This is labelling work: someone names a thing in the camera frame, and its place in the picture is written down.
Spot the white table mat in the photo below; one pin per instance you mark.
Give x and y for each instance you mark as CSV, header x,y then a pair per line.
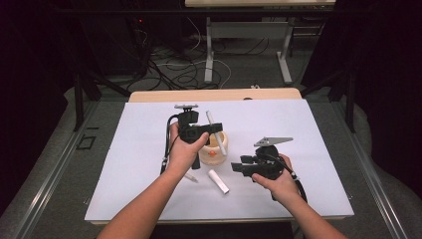
x,y
298,116

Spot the dark equipment with red light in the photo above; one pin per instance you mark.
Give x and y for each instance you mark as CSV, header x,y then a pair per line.
x,y
126,43

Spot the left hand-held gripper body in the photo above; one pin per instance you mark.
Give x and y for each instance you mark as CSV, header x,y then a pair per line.
x,y
188,127

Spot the dark curtain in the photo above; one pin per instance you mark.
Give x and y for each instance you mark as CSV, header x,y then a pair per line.
x,y
30,83
388,83

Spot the cream ribbed pen holder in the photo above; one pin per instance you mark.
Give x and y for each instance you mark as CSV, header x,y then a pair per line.
x,y
215,160

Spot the black metal stand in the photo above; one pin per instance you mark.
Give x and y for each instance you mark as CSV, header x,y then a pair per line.
x,y
350,99
78,99

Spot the person's right hand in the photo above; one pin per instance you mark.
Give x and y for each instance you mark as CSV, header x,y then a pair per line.
x,y
282,187

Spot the black horizontal bar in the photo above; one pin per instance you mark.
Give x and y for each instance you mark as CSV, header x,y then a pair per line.
x,y
132,10

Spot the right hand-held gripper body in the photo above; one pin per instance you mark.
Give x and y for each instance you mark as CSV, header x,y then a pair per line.
x,y
267,162

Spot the aluminium rail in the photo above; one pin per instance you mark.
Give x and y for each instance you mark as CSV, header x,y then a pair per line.
x,y
375,179
49,176

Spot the short white cylinder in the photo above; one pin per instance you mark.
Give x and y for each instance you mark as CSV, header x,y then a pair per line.
x,y
219,182

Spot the long white pen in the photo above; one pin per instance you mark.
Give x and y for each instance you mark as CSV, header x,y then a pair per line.
x,y
210,118

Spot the person's dark clothing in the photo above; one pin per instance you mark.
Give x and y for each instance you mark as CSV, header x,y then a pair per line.
x,y
232,232

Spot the wooden table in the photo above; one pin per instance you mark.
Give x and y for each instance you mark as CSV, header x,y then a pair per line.
x,y
199,94

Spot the person's left hand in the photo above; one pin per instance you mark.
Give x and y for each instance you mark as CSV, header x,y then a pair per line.
x,y
182,156

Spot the light desk with metal legs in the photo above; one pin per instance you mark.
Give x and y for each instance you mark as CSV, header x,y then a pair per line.
x,y
249,30

